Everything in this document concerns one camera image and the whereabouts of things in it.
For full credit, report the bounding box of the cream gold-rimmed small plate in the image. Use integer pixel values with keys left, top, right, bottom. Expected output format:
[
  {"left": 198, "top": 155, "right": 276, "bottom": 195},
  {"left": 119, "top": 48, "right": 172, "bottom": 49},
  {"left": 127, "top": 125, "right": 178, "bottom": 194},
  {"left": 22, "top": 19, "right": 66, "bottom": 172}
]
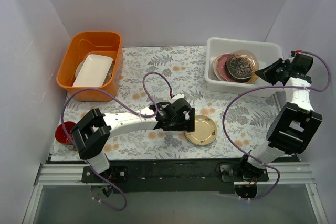
[{"left": 185, "top": 115, "right": 217, "bottom": 146}]

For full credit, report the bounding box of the black gold-rimmed bowl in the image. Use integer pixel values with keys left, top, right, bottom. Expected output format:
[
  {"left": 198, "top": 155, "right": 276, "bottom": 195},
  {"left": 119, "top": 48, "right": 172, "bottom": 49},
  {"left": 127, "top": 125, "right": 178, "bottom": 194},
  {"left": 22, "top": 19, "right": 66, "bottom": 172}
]
[{"left": 226, "top": 54, "right": 255, "bottom": 82}]

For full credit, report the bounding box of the orange plastic bin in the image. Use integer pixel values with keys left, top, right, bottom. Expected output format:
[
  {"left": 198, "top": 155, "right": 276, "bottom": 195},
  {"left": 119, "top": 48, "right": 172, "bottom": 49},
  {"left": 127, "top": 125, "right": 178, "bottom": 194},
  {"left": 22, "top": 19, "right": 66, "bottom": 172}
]
[{"left": 56, "top": 31, "right": 123, "bottom": 102}]

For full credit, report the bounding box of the red lacquer cup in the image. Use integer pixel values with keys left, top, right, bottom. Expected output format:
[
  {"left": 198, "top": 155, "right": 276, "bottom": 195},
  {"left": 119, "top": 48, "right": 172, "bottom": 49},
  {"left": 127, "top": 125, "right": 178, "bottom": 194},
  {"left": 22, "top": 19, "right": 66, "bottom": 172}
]
[{"left": 55, "top": 121, "right": 76, "bottom": 151}]

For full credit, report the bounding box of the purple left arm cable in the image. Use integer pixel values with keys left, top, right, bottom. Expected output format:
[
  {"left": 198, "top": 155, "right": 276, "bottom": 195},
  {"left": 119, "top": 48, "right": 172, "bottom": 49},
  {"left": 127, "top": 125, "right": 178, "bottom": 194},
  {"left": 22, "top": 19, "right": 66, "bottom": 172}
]
[{"left": 60, "top": 71, "right": 174, "bottom": 211}]

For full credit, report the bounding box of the white ribbed soup plate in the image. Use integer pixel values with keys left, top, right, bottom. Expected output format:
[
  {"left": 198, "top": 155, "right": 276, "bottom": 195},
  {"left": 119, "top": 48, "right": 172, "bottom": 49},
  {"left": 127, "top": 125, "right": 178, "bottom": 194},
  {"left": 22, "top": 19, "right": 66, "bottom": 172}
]
[{"left": 209, "top": 59, "right": 218, "bottom": 80}]

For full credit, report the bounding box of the dark pink scalloped plate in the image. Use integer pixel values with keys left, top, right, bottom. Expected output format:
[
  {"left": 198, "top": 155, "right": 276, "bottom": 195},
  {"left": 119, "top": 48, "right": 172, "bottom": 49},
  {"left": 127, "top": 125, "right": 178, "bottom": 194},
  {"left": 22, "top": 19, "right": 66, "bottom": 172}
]
[{"left": 213, "top": 53, "right": 236, "bottom": 82}]

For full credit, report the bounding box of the yellow woven bamboo tray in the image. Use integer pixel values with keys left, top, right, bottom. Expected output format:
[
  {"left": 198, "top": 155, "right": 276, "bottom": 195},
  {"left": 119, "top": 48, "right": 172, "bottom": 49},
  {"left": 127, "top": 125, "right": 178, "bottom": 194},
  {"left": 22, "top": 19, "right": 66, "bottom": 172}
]
[{"left": 247, "top": 74, "right": 259, "bottom": 84}]

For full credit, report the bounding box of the round plate in orange bin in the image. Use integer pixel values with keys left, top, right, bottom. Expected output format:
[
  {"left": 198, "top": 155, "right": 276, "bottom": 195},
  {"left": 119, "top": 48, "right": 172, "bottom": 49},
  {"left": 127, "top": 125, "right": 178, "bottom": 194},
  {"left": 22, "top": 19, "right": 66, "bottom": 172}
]
[{"left": 75, "top": 60, "right": 114, "bottom": 84}]

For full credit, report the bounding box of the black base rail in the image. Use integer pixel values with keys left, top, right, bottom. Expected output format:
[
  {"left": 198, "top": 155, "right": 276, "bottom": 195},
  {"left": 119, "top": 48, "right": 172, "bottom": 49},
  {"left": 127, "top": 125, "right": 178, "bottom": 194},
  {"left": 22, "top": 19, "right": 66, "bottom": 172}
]
[{"left": 47, "top": 158, "right": 300, "bottom": 195}]

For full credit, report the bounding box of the floral table mat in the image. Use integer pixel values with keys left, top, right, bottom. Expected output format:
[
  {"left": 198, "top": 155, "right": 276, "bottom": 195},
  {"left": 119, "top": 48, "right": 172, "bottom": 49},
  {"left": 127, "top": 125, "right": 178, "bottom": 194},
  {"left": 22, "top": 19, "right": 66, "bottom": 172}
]
[{"left": 49, "top": 45, "right": 295, "bottom": 161}]

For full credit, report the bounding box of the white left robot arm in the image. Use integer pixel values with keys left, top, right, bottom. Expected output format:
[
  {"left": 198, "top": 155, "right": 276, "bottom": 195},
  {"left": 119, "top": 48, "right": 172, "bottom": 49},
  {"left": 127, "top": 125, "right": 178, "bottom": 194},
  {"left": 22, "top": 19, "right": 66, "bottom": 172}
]
[{"left": 71, "top": 97, "right": 195, "bottom": 182}]

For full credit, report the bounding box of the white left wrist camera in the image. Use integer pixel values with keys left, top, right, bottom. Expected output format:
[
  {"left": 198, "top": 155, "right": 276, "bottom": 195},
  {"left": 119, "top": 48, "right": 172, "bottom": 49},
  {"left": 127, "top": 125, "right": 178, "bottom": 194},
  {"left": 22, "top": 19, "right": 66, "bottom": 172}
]
[{"left": 171, "top": 94, "right": 185, "bottom": 100}]

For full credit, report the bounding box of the white plastic bin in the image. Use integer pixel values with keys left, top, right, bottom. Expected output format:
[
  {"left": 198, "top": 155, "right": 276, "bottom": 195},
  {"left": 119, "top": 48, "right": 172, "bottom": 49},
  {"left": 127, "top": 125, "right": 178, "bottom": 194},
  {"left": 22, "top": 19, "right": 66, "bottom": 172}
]
[{"left": 204, "top": 37, "right": 282, "bottom": 94}]

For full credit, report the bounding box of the white rectangular dish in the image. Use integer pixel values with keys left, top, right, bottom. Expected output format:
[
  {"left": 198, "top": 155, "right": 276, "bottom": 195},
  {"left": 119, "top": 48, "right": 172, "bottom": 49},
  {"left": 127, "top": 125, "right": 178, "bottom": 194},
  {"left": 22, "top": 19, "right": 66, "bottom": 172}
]
[{"left": 72, "top": 54, "right": 113, "bottom": 88}]

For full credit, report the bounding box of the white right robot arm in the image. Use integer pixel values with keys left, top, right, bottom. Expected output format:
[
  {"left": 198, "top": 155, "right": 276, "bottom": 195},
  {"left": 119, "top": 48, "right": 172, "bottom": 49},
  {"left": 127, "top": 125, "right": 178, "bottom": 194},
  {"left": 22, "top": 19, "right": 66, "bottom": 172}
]
[{"left": 237, "top": 51, "right": 322, "bottom": 181}]

